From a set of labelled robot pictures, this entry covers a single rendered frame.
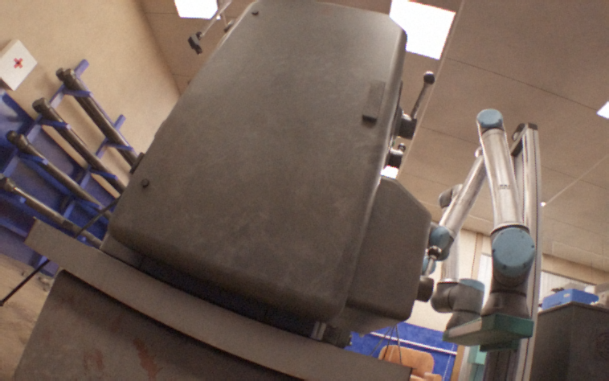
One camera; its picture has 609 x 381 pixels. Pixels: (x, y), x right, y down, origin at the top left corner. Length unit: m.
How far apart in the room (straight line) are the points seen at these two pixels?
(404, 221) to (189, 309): 0.44
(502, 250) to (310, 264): 0.78
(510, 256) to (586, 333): 0.52
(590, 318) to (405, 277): 1.03
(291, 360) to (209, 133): 0.44
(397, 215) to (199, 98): 0.48
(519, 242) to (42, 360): 1.31
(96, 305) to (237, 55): 0.63
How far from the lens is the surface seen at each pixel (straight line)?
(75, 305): 0.75
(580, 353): 1.49
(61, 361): 0.76
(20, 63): 3.60
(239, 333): 0.56
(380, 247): 0.66
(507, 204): 1.28
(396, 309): 0.64
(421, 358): 5.78
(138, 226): 0.63
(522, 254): 1.17
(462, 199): 1.48
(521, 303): 1.33
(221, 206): 0.59
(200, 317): 0.58
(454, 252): 1.97
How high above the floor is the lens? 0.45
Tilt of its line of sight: 24 degrees up
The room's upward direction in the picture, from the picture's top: 21 degrees clockwise
